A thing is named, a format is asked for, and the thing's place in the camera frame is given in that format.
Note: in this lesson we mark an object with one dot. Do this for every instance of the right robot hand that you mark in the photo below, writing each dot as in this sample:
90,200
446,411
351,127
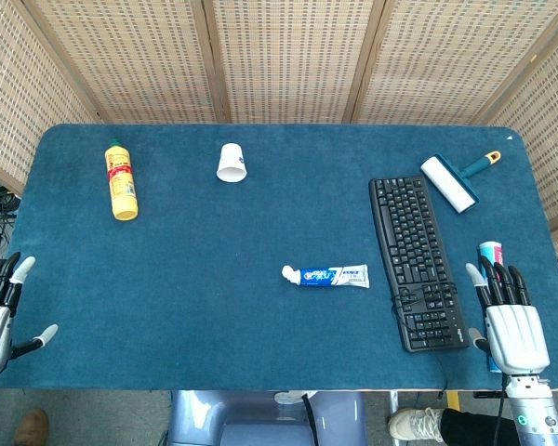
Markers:
516,334

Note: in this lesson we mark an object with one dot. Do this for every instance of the toothpaste tube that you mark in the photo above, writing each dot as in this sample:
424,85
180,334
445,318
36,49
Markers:
328,276

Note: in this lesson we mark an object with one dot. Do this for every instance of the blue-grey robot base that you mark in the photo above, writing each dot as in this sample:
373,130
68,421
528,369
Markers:
242,418

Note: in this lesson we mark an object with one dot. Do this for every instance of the white printed wrapped roll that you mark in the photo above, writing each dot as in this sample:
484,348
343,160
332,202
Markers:
490,251

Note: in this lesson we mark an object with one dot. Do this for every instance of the black trouser leg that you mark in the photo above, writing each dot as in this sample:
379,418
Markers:
469,429

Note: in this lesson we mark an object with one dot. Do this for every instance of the brown shoe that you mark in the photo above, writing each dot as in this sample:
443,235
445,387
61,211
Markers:
32,429

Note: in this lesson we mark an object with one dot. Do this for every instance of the black computer keyboard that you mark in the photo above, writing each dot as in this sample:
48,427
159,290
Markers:
414,251

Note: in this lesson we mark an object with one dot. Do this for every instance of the white sneaker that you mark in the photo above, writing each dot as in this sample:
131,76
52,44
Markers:
414,425

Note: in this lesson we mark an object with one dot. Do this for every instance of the metal table leg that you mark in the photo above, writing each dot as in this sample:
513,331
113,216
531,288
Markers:
393,402

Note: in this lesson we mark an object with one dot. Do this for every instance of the yellow plastic bottle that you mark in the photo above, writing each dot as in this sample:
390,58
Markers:
121,186

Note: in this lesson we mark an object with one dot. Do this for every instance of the woven folding screen panel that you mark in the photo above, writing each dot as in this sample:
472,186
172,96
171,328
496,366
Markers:
288,60
437,60
548,139
135,60
18,93

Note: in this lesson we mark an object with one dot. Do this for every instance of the blue table cloth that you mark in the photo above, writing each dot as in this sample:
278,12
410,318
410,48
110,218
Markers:
214,302

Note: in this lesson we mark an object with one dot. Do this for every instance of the white paper cup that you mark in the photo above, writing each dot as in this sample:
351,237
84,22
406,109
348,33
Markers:
232,162

